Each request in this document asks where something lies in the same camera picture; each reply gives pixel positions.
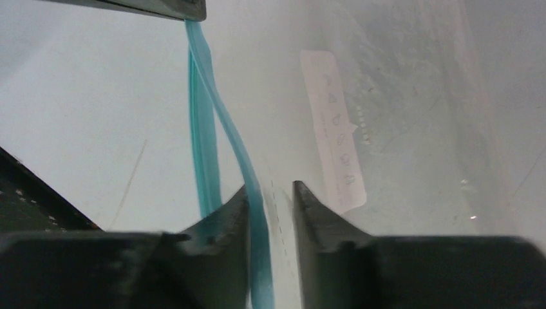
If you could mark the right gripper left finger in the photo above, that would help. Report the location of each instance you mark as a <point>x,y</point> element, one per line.
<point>204,266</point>

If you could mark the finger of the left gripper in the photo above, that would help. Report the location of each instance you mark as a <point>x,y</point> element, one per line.
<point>182,10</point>

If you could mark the clear zip top bag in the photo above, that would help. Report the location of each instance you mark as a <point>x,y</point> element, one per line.
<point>378,107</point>

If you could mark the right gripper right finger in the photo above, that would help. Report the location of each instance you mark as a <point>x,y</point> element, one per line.
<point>342,266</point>

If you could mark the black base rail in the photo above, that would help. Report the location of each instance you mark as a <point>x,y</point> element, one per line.
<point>28,203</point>

